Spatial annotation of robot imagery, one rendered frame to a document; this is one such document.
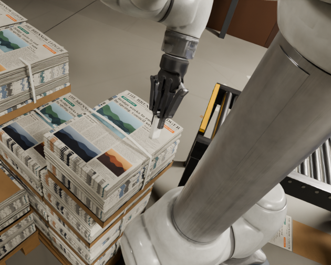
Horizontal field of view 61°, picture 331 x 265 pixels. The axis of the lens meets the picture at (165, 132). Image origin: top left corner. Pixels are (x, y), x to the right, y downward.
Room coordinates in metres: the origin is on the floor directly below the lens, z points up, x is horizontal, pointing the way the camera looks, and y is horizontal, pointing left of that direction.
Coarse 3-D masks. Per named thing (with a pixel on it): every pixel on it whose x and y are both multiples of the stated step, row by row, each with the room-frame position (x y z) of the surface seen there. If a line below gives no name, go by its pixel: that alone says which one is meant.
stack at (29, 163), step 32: (64, 96) 0.97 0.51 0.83; (0, 128) 0.69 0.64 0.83; (32, 128) 0.73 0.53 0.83; (0, 160) 0.71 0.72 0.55; (32, 160) 0.59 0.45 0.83; (32, 192) 0.60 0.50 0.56; (64, 192) 0.50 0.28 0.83; (64, 224) 0.50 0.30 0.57; (96, 224) 0.44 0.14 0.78; (128, 224) 0.63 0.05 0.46; (64, 256) 0.51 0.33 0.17; (96, 256) 0.45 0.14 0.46
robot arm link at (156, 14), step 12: (108, 0) 0.58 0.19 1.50; (120, 0) 0.58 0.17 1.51; (132, 0) 0.57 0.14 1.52; (144, 0) 0.57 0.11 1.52; (156, 0) 0.58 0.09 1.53; (168, 0) 0.64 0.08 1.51; (276, 0) 0.49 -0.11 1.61; (120, 12) 0.61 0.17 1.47; (132, 12) 0.59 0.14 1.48; (144, 12) 0.59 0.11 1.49; (156, 12) 0.61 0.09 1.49
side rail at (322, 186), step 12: (204, 144) 0.96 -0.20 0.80; (192, 156) 0.96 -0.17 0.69; (288, 180) 0.91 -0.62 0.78; (300, 180) 0.91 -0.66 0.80; (312, 180) 0.93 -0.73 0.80; (288, 192) 0.90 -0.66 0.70; (300, 192) 0.90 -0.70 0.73; (312, 192) 0.89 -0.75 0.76; (324, 192) 0.89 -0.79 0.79; (312, 204) 0.89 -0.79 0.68; (324, 204) 0.88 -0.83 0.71
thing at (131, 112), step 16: (128, 96) 0.83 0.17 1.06; (112, 112) 0.72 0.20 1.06; (128, 112) 0.74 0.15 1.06; (144, 112) 0.77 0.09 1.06; (128, 128) 0.67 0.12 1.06; (144, 128) 0.69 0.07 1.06; (176, 128) 0.73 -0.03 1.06; (160, 144) 0.64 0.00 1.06; (176, 144) 0.72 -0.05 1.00; (160, 160) 0.64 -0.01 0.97
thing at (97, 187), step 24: (72, 120) 0.63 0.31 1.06; (48, 144) 0.53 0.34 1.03; (72, 144) 0.53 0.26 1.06; (96, 144) 0.56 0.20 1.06; (120, 144) 0.59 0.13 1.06; (48, 168) 0.53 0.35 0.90; (72, 168) 0.48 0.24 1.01; (96, 168) 0.47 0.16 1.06; (120, 168) 0.50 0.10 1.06; (72, 192) 0.48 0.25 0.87; (96, 192) 0.43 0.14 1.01; (120, 192) 0.47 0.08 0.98; (96, 216) 0.43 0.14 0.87
